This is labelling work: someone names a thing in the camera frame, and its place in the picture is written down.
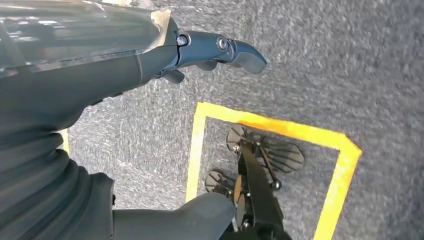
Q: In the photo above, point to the yellow floor tape square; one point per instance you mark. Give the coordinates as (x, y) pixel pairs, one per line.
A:
(281, 127)

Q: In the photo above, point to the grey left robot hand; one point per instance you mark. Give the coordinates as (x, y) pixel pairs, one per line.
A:
(66, 66)

